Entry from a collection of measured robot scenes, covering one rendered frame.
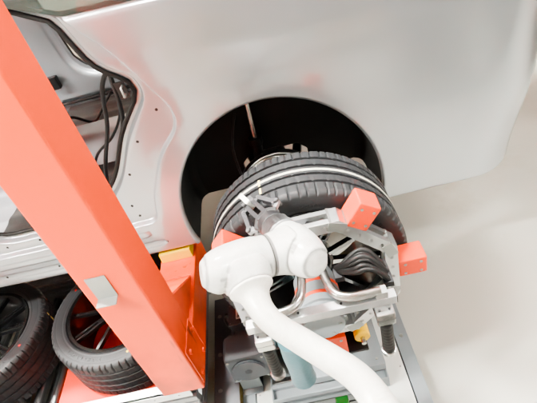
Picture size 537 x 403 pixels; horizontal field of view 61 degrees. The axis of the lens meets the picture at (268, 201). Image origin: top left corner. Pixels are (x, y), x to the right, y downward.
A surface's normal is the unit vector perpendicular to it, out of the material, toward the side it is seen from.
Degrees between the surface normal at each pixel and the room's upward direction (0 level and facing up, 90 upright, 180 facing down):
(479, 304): 0
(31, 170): 90
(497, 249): 0
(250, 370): 90
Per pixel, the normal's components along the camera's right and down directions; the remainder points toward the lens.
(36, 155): 0.09, 0.63
